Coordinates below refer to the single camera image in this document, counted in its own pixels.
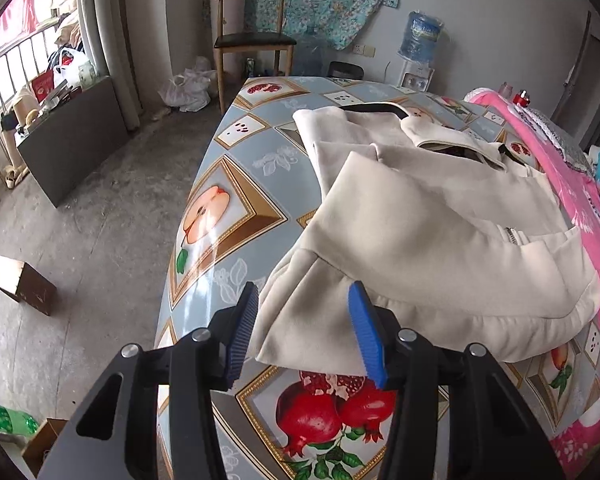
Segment fruit print tablecloth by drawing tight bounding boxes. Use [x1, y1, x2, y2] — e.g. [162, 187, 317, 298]
[152, 76, 600, 480]

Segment open cardboard box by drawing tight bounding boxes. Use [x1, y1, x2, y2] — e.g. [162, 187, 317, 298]
[21, 417, 70, 476]

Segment beige shoes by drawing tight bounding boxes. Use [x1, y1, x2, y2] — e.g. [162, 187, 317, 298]
[2, 165, 31, 191]

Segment wooden chair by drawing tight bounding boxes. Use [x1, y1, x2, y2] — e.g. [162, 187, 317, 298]
[211, 0, 297, 116]

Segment cream zip jacket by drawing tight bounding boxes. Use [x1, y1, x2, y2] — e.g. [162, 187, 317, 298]
[249, 102, 600, 376]

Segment small wooden box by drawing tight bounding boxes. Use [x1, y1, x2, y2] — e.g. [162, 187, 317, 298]
[0, 255, 58, 317]

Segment dark rice cooker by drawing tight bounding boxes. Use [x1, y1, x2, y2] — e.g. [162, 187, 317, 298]
[327, 61, 365, 81]

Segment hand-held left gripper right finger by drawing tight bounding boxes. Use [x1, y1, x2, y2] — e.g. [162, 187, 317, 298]
[348, 280, 566, 480]

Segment white shopping bag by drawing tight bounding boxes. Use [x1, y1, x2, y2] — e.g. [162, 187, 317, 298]
[55, 47, 98, 91]

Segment window railing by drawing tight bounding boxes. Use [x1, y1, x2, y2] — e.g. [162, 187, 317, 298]
[0, 25, 61, 211]

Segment silver glitter cloth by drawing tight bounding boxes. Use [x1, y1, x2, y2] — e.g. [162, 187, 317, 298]
[525, 109, 597, 177]

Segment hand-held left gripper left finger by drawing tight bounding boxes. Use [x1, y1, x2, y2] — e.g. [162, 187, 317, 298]
[37, 281, 260, 480]

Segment empty clear water jug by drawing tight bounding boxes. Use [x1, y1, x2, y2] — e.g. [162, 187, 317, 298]
[291, 25, 328, 78]

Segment floral wall cloth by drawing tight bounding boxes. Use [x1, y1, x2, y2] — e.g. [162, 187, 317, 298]
[205, 0, 406, 51]

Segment grey curtain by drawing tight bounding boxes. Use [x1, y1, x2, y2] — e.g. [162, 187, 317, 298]
[75, 0, 143, 131]

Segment white water dispenser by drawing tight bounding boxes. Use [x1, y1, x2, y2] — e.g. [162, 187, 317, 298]
[397, 62, 436, 93]

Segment pink printed blanket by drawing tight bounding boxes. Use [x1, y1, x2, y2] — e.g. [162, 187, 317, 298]
[467, 87, 600, 480]

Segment green plastic bottle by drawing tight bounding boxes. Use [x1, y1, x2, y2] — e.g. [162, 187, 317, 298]
[0, 399, 40, 437]

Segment blue water jug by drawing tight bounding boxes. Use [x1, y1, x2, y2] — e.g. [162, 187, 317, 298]
[397, 10, 445, 67]

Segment white plastic bag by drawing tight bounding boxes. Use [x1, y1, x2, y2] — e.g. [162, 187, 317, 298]
[159, 56, 218, 113]

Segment dark cabinet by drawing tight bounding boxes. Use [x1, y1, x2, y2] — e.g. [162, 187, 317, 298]
[17, 76, 130, 208]

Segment red bag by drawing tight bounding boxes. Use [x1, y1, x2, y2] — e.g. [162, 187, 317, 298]
[32, 71, 56, 103]

